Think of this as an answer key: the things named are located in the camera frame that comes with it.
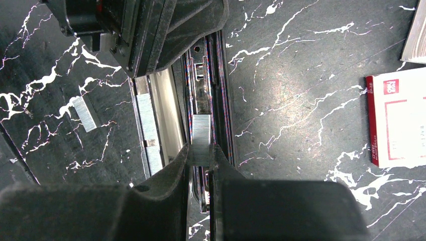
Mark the dark paperback book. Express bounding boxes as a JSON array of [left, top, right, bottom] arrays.
[[400, 0, 425, 65]]

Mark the red white staple box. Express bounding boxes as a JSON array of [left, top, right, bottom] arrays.
[[365, 68, 425, 168]]

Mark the black stapler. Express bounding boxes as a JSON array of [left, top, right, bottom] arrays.
[[180, 30, 236, 213]]

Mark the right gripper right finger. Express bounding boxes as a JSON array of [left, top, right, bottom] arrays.
[[208, 145, 369, 240]]

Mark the beige stapler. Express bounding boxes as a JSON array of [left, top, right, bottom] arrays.
[[130, 68, 186, 178]]

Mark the staple strip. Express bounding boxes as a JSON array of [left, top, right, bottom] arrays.
[[72, 96, 99, 133], [192, 114, 211, 167], [136, 93, 163, 176]]

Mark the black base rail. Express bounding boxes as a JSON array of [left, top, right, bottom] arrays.
[[1, 125, 39, 190]]

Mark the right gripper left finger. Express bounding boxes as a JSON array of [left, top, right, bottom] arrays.
[[1, 145, 190, 240]]

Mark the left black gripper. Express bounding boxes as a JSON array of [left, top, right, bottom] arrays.
[[41, 1, 230, 78]]

